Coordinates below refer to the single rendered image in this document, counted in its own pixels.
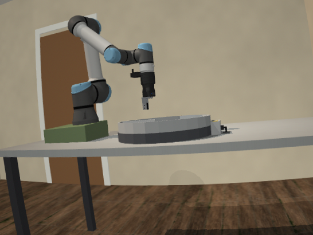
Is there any grey round turntable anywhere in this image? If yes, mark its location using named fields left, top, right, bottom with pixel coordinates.
left=118, top=115, right=229, bottom=144

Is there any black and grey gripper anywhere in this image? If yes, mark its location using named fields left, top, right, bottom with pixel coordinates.
left=130, top=63, right=155, bottom=110

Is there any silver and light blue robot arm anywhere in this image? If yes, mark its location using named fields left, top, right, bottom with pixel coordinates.
left=68, top=15, right=154, bottom=126

